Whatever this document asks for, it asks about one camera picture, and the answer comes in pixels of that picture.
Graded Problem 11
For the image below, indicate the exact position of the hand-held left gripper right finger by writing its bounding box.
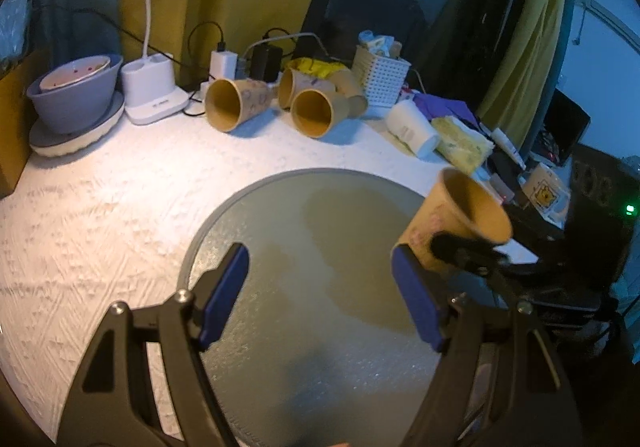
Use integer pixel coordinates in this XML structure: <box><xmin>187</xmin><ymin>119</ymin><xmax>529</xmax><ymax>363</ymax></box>
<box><xmin>391</xmin><ymin>244</ymin><xmax>586</xmax><ymax>447</ymax></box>

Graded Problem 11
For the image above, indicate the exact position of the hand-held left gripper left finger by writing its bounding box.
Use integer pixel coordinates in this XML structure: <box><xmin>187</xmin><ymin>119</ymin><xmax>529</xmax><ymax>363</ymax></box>
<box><xmin>56</xmin><ymin>243</ymin><xmax>251</xmax><ymax>447</ymax></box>

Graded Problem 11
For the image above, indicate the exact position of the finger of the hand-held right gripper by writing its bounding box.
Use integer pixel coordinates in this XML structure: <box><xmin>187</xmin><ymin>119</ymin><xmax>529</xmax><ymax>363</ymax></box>
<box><xmin>431</xmin><ymin>232</ymin><xmax>548</xmax><ymax>279</ymax></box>
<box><xmin>504</xmin><ymin>204</ymin><xmax>553</xmax><ymax>258</ymax></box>

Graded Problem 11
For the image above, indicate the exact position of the brown paper cup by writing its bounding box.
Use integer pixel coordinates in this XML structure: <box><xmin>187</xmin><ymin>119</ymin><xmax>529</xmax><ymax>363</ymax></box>
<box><xmin>205</xmin><ymin>78</ymin><xmax>277</xmax><ymax>132</ymax></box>
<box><xmin>396</xmin><ymin>168</ymin><xmax>515</xmax><ymax>273</ymax></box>
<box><xmin>330</xmin><ymin>68</ymin><xmax>368</xmax><ymax>100</ymax></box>
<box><xmin>277</xmin><ymin>68</ymin><xmax>337</xmax><ymax>110</ymax></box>
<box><xmin>291</xmin><ymin>89</ymin><xmax>369</xmax><ymax>139</ymax></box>

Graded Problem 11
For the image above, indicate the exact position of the box with bear print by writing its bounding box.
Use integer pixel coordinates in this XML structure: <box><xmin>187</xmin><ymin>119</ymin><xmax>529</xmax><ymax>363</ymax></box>
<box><xmin>520</xmin><ymin>162</ymin><xmax>572</xmax><ymax>224</ymax></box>

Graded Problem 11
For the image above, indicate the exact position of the white tube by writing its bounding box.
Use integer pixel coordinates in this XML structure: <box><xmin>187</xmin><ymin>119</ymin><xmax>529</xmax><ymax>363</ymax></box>
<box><xmin>492</xmin><ymin>127</ymin><xmax>528</xmax><ymax>170</ymax></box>

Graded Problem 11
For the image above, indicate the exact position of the black speaker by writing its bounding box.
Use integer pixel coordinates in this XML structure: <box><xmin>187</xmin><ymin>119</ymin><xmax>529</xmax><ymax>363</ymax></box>
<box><xmin>567</xmin><ymin>142</ymin><xmax>640</xmax><ymax>240</ymax></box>

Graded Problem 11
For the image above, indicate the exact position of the round grey mat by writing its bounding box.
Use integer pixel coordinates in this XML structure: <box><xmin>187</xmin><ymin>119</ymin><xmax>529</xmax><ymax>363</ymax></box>
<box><xmin>177</xmin><ymin>168</ymin><xmax>501</xmax><ymax>447</ymax></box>

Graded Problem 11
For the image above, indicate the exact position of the yellow packet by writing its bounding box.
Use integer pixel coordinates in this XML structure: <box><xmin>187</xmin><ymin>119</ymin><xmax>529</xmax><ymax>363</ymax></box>
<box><xmin>431</xmin><ymin>116</ymin><xmax>496</xmax><ymax>175</ymax></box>

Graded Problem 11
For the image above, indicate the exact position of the black laptop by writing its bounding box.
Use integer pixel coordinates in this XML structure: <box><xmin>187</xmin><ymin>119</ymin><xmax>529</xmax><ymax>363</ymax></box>
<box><xmin>530</xmin><ymin>89</ymin><xmax>592</xmax><ymax>166</ymax></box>

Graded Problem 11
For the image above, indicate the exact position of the white bottle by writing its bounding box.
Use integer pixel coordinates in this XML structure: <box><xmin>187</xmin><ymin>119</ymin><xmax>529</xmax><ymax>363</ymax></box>
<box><xmin>387</xmin><ymin>99</ymin><xmax>441</xmax><ymax>160</ymax></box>

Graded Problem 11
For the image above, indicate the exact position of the purple cloth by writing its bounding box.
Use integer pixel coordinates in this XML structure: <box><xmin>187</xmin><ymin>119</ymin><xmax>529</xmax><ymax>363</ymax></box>
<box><xmin>400</xmin><ymin>89</ymin><xmax>482</xmax><ymax>128</ymax></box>

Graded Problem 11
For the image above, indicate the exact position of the white woven basket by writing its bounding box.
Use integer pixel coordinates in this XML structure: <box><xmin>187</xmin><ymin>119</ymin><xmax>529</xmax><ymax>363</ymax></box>
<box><xmin>352</xmin><ymin>45</ymin><xmax>412</xmax><ymax>108</ymax></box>

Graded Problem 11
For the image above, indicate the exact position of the yellow curtain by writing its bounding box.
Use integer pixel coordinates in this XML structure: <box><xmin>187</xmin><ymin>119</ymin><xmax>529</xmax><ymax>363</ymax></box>
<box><xmin>475</xmin><ymin>0</ymin><xmax>572</xmax><ymax>150</ymax></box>

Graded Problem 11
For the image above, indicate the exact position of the white plate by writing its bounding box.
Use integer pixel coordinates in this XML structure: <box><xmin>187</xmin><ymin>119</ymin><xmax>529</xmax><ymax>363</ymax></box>
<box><xmin>29</xmin><ymin>92</ymin><xmax>126</xmax><ymax>158</ymax></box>

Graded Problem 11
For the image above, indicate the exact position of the white desk lamp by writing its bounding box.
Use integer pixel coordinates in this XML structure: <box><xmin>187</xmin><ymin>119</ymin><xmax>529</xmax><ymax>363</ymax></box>
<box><xmin>77</xmin><ymin>0</ymin><xmax>192</xmax><ymax>126</ymax></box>

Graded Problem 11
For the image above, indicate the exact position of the white charger plug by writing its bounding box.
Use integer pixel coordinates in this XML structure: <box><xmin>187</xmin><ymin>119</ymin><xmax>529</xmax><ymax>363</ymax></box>
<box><xmin>209</xmin><ymin>42</ymin><xmax>240</xmax><ymax>80</ymax></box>

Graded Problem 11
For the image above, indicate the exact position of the black power adapter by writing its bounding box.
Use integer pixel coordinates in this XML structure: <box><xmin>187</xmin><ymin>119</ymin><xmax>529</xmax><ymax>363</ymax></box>
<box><xmin>250</xmin><ymin>44</ymin><xmax>282</xmax><ymax>82</ymax></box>

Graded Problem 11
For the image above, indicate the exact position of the yellow plastic bag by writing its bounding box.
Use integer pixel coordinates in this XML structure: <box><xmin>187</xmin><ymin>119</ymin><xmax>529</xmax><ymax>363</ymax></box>
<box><xmin>285</xmin><ymin>57</ymin><xmax>347</xmax><ymax>80</ymax></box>

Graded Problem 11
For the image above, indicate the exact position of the grey bowl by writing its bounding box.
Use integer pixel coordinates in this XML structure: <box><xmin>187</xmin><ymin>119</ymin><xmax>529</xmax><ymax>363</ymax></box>
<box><xmin>26</xmin><ymin>54</ymin><xmax>124</xmax><ymax>135</ymax></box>

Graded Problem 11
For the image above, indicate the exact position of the brown cardboard box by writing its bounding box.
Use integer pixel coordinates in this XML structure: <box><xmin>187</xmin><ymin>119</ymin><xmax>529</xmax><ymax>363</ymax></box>
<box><xmin>0</xmin><ymin>51</ymin><xmax>37</xmax><ymax>200</ymax></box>

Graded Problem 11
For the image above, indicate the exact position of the pink strainer bowl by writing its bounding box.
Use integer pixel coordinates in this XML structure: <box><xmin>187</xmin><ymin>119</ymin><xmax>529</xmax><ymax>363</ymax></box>
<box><xmin>39</xmin><ymin>56</ymin><xmax>112</xmax><ymax>92</ymax></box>

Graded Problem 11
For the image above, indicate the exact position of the dark tablet screen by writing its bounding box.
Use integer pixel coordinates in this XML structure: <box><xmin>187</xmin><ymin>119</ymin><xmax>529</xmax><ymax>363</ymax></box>
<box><xmin>0</xmin><ymin>0</ymin><xmax>38</xmax><ymax>72</ymax></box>

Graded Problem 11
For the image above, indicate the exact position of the white cable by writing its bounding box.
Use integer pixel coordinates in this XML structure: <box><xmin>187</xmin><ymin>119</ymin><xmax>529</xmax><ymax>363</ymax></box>
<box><xmin>244</xmin><ymin>31</ymin><xmax>328</xmax><ymax>60</ymax></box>

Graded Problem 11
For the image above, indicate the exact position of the black cable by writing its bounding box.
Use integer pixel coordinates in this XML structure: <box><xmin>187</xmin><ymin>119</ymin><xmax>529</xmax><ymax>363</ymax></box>
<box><xmin>35</xmin><ymin>6</ymin><xmax>211</xmax><ymax>118</ymax></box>

